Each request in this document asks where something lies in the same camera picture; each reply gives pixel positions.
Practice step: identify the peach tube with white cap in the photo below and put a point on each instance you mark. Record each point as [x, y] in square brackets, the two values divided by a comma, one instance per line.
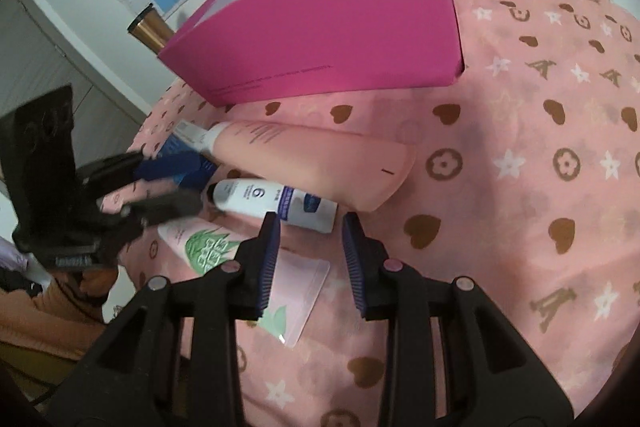
[310, 162]

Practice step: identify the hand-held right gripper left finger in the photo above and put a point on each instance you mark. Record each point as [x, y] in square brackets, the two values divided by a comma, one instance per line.
[267, 262]

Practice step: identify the grey cabinet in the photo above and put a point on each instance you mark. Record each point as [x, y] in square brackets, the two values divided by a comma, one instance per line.
[60, 57]

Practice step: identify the gold metal tumbler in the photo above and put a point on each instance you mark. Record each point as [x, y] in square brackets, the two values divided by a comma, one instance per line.
[150, 32]

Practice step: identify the pink cardboard box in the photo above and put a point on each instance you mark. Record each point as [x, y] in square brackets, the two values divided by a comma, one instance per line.
[325, 17]

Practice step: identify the pink aloe print tube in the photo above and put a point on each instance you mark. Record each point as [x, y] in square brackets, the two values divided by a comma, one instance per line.
[200, 247]

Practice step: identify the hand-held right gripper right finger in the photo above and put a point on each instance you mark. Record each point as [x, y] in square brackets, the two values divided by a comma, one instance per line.
[352, 262]

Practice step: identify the small white tube black cap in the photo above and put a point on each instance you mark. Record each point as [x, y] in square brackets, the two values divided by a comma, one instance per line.
[255, 202]

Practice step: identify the white and blue medicine box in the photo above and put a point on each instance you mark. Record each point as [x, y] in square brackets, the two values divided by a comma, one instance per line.
[190, 131]

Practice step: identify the pink printed cloth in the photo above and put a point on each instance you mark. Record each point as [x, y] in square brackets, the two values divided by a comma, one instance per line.
[500, 207]

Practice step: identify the person's left forearm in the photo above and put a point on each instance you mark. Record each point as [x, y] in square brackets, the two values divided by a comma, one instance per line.
[40, 322]

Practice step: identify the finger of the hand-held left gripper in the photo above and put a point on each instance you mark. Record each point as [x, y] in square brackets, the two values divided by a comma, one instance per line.
[165, 168]
[170, 207]

